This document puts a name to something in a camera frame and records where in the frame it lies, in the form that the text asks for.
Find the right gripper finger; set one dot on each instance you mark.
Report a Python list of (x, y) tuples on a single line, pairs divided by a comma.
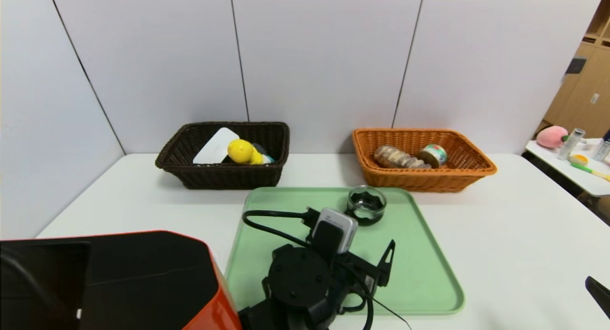
[(600, 294)]

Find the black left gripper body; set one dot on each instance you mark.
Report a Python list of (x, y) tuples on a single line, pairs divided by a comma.
[(366, 273)]

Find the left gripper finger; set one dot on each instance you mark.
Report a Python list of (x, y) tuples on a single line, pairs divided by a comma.
[(381, 265)]

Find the glass cup with black holder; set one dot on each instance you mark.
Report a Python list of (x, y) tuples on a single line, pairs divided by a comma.
[(366, 205)]

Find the brown striped bread roll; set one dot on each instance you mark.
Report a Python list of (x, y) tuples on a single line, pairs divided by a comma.
[(398, 157)]

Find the green labelled cat food can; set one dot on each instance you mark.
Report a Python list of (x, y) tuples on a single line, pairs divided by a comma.
[(434, 154)]

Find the dark grey towel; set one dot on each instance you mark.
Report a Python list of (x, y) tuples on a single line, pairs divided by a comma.
[(261, 149)]

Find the yellow duck toy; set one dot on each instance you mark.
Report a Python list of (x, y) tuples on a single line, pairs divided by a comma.
[(243, 151)]

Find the white rectangular box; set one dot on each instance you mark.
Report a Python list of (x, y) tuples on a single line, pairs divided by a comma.
[(214, 146)]

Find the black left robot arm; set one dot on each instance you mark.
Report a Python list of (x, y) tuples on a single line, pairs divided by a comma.
[(143, 282)]

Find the orange wicker basket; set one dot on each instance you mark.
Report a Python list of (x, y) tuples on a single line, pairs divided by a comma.
[(419, 180)]

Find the dark brown wicker basket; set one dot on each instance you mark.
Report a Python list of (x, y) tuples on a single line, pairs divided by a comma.
[(219, 175)]

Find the light green plastic tray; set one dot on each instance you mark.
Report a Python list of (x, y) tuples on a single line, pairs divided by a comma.
[(419, 273)]

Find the white side table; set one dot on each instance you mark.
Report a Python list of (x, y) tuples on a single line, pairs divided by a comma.
[(584, 180)]

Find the yellow and green toothbrush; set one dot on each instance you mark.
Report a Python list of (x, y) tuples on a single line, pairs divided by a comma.
[(585, 168)]

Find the clear plastic bottle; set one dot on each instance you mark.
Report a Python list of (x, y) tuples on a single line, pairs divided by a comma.
[(601, 151), (569, 145)]

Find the pink peach plush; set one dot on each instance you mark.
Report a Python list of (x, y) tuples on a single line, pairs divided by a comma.
[(550, 137)]

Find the light wooden cabinet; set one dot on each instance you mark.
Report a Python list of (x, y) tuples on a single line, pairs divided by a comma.
[(588, 92)]

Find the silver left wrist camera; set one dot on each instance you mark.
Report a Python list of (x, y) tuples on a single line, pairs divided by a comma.
[(340, 225)]

